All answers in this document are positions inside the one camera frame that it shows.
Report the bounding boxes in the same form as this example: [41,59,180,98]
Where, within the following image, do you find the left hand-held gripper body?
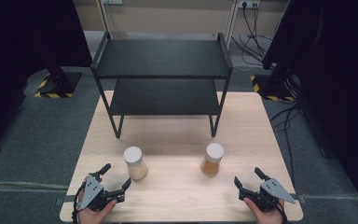
[76,175,127,213]

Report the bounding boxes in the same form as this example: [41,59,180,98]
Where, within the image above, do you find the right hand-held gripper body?
[238,177,297,213]

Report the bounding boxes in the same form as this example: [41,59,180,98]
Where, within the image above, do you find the jar of pale yellow powder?
[123,146,149,182]

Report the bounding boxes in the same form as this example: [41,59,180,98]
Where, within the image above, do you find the jar of orange powder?
[200,142,226,177]

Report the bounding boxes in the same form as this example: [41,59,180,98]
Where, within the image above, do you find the black two-tier shelf rack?
[89,31,234,140]

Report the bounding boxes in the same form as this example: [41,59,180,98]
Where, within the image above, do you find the person's left hand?
[77,186,118,224]

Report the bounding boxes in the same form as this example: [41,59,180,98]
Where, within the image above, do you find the person's right hand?
[242,197,285,224]

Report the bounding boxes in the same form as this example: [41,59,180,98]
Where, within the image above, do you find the grey tape strip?
[54,194,76,206]
[292,193,308,205]

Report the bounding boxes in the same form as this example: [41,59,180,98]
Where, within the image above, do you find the black stand base, striped edge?
[250,69,296,103]
[34,64,84,100]

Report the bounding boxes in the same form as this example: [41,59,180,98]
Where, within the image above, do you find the black curtain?
[261,0,358,218]
[0,0,93,161]

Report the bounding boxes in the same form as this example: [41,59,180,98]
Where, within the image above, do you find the right hand-held gripper cable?
[272,199,289,224]

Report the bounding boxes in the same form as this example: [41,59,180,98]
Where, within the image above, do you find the hand-held gripper cable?
[272,199,289,224]
[71,177,88,224]

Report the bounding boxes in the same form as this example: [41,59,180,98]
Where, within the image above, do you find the left hand-held gripper cable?
[71,177,88,224]

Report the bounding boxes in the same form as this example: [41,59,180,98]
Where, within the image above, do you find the black cables by stand base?
[268,101,304,189]

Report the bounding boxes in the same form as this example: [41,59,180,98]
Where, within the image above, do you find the black cables by wall socket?
[230,5,277,68]

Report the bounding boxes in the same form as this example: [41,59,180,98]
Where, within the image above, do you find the white upright post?
[94,0,112,34]
[225,0,241,49]

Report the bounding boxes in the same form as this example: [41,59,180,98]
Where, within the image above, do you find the white wall socket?
[237,0,261,9]

